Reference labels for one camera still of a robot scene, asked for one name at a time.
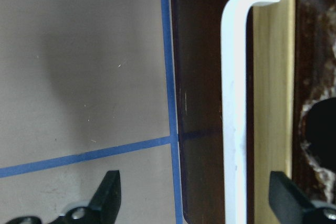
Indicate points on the white drawer handle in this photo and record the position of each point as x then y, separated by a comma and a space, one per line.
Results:
234, 105

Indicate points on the dark wooden drawer cabinet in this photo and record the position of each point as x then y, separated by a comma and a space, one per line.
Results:
196, 43

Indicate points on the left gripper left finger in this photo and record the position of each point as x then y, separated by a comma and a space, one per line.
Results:
103, 207

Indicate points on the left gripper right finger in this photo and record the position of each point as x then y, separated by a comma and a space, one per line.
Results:
290, 205

